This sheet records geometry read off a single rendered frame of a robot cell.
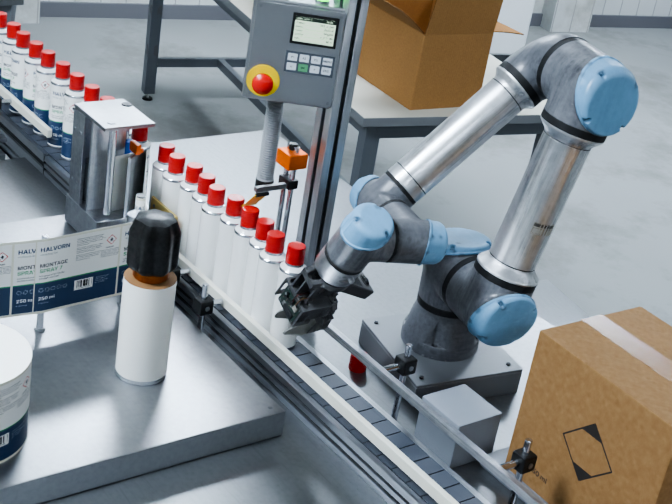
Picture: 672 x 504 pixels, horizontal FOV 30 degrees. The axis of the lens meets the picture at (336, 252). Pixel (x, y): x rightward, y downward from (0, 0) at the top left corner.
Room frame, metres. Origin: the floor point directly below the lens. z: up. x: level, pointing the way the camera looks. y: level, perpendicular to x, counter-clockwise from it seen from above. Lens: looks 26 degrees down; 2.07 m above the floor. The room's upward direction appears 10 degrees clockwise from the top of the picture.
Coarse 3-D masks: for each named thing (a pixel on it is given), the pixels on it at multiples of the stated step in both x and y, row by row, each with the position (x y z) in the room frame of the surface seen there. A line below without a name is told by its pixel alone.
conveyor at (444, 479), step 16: (64, 160) 2.64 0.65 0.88; (272, 352) 1.96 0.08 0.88; (304, 352) 1.98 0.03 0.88; (288, 368) 1.91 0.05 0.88; (320, 368) 1.93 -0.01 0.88; (304, 384) 1.87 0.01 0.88; (336, 384) 1.89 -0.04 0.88; (320, 400) 1.83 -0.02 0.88; (352, 400) 1.85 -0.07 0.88; (336, 416) 1.79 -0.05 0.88; (368, 416) 1.81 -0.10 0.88; (384, 416) 1.82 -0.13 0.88; (352, 432) 1.75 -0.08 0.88; (384, 432) 1.77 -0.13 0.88; (400, 432) 1.78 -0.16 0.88; (368, 448) 1.71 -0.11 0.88; (400, 448) 1.73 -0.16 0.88; (416, 448) 1.74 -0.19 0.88; (384, 464) 1.68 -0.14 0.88; (416, 464) 1.69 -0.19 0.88; (432, 464) 1.70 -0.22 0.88; (448, 480) 1.66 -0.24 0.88; (464, 496) 1.63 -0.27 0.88
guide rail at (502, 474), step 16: (336, 336) 1.92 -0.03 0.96; (352, 352) 1.89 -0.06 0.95; (384, 368) 1.84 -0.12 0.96; (400, 384) 1.79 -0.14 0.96; (416, 400) 1.75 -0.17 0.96; (432, 416) 1.72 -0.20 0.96; (448, 432) 1.69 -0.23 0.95; (464, 448) 1.66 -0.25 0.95; (496, 464) 1.61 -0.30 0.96; (512, 480) 1.58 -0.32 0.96; (528, 496) 1.55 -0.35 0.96
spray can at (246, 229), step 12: (252, 216) 2.10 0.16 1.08; (240, 228) 2.10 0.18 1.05; (252, 228) 2.10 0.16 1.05; (240, 240) 2.09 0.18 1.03; (240, 252) 2.09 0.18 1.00; (240, 264) 2.09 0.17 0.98; (228, 276) 2.11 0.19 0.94; (240, 276) 2.09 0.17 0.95; (228, 288) 2.10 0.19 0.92; (240, 288) 2.09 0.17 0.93; (240, 300) 2.09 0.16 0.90
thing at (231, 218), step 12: (228, 204) 2.14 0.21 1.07; (240, 204) 2.14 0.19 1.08; (228, 216) 2.14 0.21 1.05; (240, 216) 2.15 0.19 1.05; (228, 228) 2.13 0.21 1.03; (228, 240) 2.13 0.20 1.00; (216, 252) 2.14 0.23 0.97; (228, 252) 2.13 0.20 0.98; (216, 264) 2.14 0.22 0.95; (228, 264) 2.13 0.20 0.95; (216, 276) 2.13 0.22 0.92
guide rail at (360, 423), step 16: (192, 272) 2.16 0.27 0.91; (224, 304) 2.06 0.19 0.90; (240, 320) 2.02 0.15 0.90; (256, 336) 1.98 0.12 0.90; (272, 336) 1.96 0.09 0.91; (288, 352) 1.91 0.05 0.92; (304, 368) 1.87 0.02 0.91; (320, 384) 1.83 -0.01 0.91; (336, 400) 1.79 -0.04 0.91; (352, 416) 1.75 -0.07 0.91; (368, 432) 1.72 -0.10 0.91; (384, 448) 1.68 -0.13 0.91; (400, 464) 1.65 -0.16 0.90; (416, 480) 1.62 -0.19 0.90; (432, 480) 1.61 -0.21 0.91; (432, 496) 1.59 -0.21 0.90; (448, 496) 1.57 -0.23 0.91
